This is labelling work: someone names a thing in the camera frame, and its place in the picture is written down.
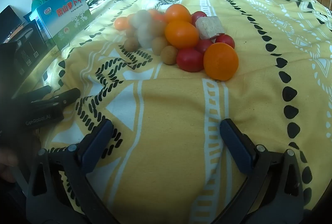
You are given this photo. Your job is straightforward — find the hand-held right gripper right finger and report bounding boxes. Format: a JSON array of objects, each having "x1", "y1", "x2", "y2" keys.
[{"x1": 219, "y1": 118, "x2": 312, "y2": 224}]

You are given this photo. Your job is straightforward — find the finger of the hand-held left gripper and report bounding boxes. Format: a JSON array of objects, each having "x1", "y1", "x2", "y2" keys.
[
  {"x1": 15, "y1": 85, "x2": 53, "y2": 102},
  {"x1": 32, "y1": 88, "x2": 81, "y2": 111}
]

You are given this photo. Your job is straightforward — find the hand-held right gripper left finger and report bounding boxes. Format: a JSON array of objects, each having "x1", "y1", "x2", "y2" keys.
[{"x1": 25, "y1": 118, "x2": 122, "y2": 224}]

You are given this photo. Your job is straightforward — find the red tomato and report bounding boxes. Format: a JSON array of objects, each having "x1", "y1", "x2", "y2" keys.
[
  {"x1": 215, "y1": 34, "x2": 236, "y2": 49},
  {"x1": 176, "y1": 48, "x2": 204, "y2": 72},
  {"x1": 191, "y1": 11, "x2": 208, "y2": 27},
  {"x1": 195, "y1": 39, "x2": 214, "y2": 54}
]

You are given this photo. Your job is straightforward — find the person's left hand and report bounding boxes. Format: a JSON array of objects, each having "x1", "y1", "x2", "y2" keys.
[{"x1": 0, "y1": 147, "x2": 18, "y2": 183}]

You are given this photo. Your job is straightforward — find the black printed box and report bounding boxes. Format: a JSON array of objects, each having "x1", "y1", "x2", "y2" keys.
[{"x1": 13, "y1": 20, "x2": 57, "y2": 70}]

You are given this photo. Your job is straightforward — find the blue and green cardboard box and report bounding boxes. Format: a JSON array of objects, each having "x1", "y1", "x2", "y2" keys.
[{"x1": 29, "y1": 0, "x2": 92, "y2": 51}]

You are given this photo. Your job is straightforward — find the black television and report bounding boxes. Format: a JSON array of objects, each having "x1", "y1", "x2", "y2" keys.
[{"x1": 0, "y1": 5, "x2": 22, "y2": 38}]

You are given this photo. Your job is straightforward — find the large orange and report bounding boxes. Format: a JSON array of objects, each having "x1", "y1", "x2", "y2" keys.
[
  {"x1": 165, "y1": 21, "x2": 200, "y2": 49},
  {"x1": 164, "y1": 4, "x2": 192, "y2": 24},
  {"x1": 203, "y1": 42, "x2": 239, "y2": 82}
]

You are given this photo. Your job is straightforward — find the small orange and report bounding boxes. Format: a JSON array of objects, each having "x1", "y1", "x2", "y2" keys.
[
  {"x1": 148, "y1": 9, "x2": 165, "y2": 22},
  {"x1": 114, "y1": 17, "x2": 130, "y2": 31}
]

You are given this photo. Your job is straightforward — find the tan spongy block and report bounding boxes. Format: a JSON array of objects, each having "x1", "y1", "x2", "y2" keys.
[{"x1": 195, "y1": 16, "x2": 226, "y2": 40}]

